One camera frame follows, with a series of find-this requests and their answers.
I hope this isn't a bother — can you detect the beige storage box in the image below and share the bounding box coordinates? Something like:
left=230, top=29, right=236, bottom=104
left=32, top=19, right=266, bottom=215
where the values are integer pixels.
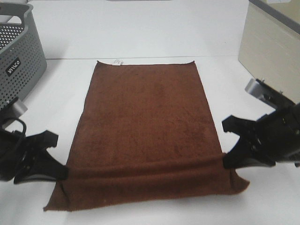
left=238, top=0, right=300, bottom=83

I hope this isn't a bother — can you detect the grey perforated plastic basket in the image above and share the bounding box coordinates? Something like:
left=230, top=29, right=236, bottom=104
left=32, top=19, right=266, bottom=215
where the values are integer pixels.
left=0, top=2, right=47, bottom=108

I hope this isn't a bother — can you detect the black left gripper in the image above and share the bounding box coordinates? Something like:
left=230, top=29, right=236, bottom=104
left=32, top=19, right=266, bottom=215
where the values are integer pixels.
left=0, top=130, right=68, bottom=183

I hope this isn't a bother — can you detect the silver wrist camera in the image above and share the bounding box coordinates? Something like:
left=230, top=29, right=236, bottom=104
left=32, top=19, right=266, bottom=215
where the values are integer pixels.
left=3, top=97, right=27, bottom=119
left=245, top=78, right=276, bottom=109

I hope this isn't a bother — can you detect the white towel care label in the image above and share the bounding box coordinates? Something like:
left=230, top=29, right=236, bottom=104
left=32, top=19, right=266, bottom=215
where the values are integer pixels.
left=112, top=59, right=123, bottom=66

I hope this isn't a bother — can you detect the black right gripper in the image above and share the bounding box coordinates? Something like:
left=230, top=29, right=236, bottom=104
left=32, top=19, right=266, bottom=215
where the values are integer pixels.
left=222, top=104, right=300, bottom=169

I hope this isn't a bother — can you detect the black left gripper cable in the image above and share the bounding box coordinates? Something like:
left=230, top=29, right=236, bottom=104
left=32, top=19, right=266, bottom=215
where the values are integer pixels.
left=0, top=118, right=28, bottom=141

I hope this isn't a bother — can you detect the brown towel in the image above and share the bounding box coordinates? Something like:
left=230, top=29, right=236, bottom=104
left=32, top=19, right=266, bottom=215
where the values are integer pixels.
left=45, top=62, right=249, bottom=211

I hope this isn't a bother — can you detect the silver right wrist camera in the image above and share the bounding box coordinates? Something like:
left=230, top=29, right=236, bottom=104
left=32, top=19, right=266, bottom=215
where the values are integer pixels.
left=245, top=78, right=276, bottom=109

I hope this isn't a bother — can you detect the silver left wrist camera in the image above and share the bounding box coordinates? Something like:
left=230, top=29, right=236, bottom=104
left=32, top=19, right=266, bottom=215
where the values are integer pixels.
left=3, top=97, right=27, bottom=119

